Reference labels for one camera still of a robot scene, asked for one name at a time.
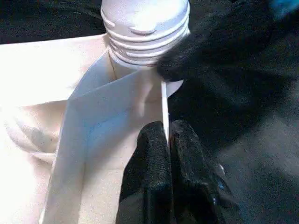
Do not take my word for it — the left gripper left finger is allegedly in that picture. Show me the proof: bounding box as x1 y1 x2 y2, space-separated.
115 120 171 224

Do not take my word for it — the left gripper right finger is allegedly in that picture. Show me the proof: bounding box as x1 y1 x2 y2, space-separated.
170 119 235 224

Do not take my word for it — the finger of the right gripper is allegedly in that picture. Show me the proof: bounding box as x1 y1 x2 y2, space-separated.
156 30 220 83

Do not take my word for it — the white plastic table leg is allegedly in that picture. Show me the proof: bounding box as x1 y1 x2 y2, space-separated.
100 0 191 69

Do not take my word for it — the white plastic table top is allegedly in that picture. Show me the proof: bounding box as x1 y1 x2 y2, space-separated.
0 34 185 224

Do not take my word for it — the black plastic sheet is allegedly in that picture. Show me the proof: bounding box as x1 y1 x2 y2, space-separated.
0 0 299 224

